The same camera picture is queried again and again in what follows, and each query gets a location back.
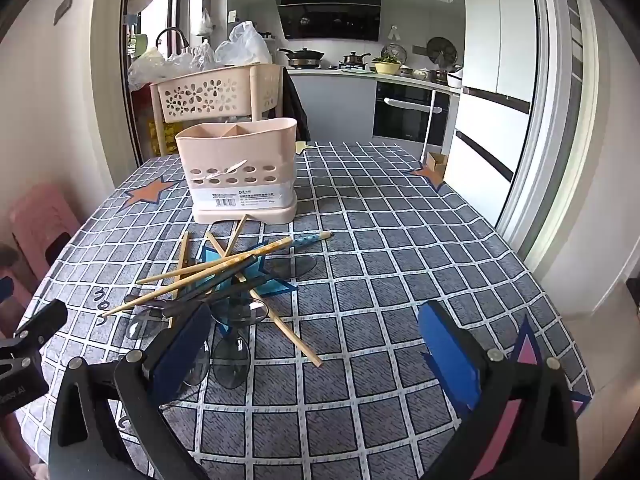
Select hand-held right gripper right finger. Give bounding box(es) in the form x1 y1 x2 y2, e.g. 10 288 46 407
416 300 581 480

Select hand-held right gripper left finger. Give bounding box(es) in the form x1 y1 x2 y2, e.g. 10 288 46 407
48 302 213 480

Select smoky grey translucent spoon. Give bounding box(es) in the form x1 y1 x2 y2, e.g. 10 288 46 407
172 255 319 307
209 296 270 327
181 337 212 387
124 275 272 342
211 325 252 391

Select beige plastic utensil holder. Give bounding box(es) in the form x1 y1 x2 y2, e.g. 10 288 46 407
175 117 298 224

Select person's left forearm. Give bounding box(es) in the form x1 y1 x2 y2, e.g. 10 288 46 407
0 410 36 480

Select pink plastic stool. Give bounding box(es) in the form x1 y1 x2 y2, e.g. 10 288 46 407
10 182 83 286

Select grey checked star tablecloth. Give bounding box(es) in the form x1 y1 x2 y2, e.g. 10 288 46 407
17 141 596 480

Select small cardboard box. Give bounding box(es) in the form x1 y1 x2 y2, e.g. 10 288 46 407
425 151 449 182

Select yellow packets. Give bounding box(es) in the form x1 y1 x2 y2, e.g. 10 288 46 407
146 115 176 157

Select black built-in oven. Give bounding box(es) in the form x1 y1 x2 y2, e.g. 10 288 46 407
372 80 451 147

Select clear plastic bags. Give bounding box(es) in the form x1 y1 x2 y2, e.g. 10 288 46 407
127 42 221 92

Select grey kitchen base cabinet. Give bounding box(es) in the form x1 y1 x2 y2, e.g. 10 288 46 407
289 71 377 143

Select beige flower-cutout basket cart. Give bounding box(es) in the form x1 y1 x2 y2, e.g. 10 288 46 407
150 62 286 158

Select white refrigerator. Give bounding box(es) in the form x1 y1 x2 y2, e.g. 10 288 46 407
445 0 543 228

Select dark hanging cloth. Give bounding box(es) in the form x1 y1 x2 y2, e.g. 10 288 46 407
281 66 312 143

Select round dark strainer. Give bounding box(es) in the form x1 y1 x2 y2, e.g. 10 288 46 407
426 36 458 68

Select black arched faucet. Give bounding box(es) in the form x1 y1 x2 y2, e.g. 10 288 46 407
155 26 184 52

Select white plastic bag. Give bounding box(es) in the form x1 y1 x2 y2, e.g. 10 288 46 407
215 21 273 67

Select black wok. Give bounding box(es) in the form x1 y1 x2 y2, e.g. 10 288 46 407
277 47 326 68

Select small hanging plastic bag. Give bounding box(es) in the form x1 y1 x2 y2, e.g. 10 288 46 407
191 7 217 37

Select black range hood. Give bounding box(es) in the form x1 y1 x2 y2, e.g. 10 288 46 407
273 0 383 42

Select white mop handle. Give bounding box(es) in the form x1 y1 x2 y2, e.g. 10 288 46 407
420 91 437 166

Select white sliding door frame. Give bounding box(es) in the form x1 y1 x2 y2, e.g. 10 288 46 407
495 0 601 281

